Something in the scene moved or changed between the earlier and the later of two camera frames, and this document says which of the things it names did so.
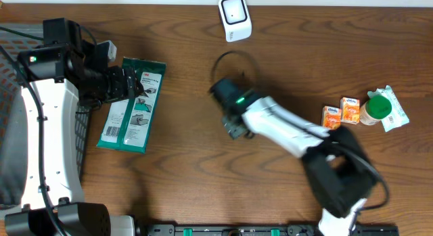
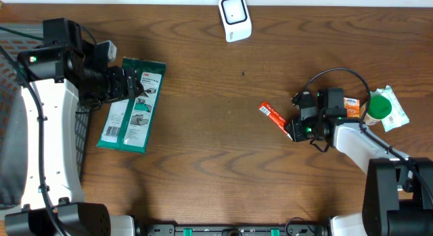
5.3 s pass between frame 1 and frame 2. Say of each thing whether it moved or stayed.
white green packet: stayed
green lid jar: stayed
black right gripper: moved
